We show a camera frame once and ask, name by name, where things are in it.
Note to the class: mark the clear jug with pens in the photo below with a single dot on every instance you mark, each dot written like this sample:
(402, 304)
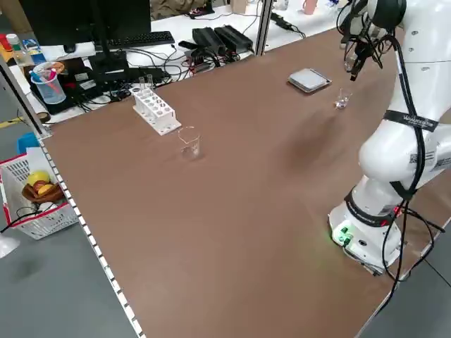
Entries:
(49, 91)

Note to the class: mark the yellow fruit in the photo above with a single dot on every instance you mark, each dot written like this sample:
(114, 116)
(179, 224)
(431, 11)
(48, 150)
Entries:
(38, 177)

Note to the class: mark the glass alcohol lamp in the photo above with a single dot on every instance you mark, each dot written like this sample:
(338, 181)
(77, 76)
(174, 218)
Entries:
(348, 62)

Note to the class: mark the black keyboard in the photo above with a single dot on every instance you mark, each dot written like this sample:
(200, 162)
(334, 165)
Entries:
(141, 38)

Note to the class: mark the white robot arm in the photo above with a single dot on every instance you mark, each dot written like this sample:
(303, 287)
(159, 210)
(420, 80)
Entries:
(387, 155)

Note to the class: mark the silver digital balance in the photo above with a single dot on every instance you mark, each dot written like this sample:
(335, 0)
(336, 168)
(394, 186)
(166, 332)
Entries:
(308, 79)

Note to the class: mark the brown bowl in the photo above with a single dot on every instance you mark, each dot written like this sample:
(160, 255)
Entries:
(53, 193)

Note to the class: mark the blue plastic box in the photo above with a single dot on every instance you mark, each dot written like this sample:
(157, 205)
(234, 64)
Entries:
(28, 142)

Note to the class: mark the large glass beaker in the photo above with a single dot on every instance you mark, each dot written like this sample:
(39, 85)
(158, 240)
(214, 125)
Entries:
(190, 149)

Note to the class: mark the pink cup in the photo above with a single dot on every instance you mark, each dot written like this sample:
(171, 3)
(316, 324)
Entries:
(309, 6)

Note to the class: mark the black power supply brick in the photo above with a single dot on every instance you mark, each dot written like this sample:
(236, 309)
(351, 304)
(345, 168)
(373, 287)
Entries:
(234, 35)
(208, 38)

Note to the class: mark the small wooden box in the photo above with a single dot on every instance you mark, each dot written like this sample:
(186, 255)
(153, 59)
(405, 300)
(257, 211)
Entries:
(237, 5)

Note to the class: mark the glass test tube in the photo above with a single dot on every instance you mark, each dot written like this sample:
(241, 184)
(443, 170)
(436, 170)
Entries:
(149, 81)
(142, 84)

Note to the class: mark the white test tube rack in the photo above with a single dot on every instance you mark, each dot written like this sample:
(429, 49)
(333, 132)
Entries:
(155, 109)

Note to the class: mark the white plastic basket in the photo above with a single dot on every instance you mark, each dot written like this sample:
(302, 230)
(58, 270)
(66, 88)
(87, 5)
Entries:
(46, 222)

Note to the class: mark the black computer monitor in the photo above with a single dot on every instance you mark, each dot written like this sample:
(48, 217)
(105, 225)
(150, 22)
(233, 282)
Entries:
(70, 21)

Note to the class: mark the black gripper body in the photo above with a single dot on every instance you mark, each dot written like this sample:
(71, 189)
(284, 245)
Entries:
(363, 47)

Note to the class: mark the aluminium corner frame post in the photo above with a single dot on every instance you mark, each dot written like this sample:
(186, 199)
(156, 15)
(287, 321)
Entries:
(24, 102)

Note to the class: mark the plastic bottle with white cap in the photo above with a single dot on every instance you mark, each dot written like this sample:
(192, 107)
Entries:
(14, 44)

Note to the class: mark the black power adapter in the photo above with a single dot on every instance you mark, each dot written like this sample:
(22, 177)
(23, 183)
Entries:
(280, 19)

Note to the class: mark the black remote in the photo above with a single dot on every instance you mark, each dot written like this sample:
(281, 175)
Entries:
(188, 44)

